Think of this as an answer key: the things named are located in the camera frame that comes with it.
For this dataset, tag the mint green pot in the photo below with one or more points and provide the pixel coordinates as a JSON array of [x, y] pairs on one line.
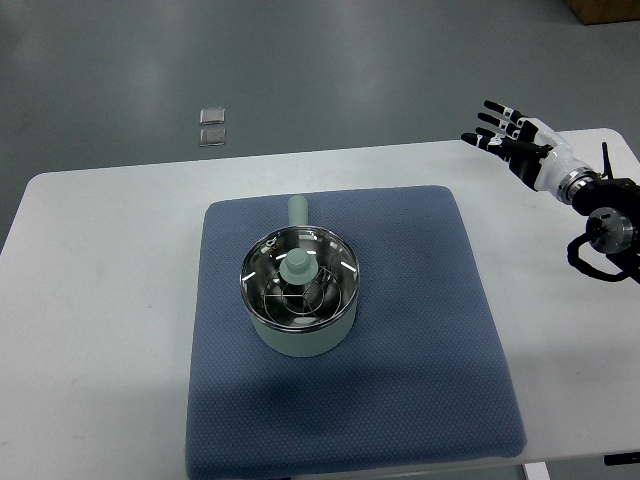
[[309, 343]]

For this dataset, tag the upper metal floor plate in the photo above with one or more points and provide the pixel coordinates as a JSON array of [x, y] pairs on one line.
[[212, 116]]

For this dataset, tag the blue quilted mat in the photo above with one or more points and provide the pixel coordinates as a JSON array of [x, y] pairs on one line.
[[420, 378]]

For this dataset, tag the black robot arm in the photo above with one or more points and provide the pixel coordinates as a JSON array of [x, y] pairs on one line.
[[611, 206]]

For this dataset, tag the brown cardboard box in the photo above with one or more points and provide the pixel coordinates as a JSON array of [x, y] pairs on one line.
[[596, 12]]

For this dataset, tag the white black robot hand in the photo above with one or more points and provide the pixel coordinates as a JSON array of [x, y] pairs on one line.
[[535, 153]]

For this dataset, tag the glass lid with green knob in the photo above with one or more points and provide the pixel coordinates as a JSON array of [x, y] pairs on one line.
[[300, 278]]

